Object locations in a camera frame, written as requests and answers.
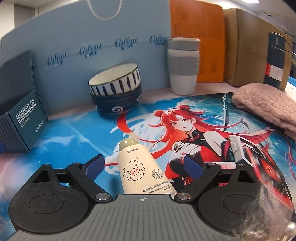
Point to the white cup with grey sleeve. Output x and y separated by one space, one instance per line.
182 67

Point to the white paper bag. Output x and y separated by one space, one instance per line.
104 16

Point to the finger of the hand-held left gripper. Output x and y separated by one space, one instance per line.
1 147

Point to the large blue cardboard box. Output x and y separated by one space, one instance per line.
69 34

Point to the cream hand cream tube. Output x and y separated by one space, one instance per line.
136 171

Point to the dark blue plastic storage box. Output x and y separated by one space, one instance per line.
20 111

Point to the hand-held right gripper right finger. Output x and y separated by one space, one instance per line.
194 168

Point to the pink knitted cloth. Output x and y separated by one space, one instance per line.
266 104

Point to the printed anime desk mat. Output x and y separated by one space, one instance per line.
76 136

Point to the dark blue bottle box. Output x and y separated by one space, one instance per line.
275 60

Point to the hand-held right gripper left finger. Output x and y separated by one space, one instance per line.
94 165

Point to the fluffy pink sleeve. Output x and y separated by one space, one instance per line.
270 215

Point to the dark blue bowl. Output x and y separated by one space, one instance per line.
115 104

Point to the brown cardboard box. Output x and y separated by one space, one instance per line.
245 51

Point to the orange box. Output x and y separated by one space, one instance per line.
196 46

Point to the red black card packet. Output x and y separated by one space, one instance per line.
266 171

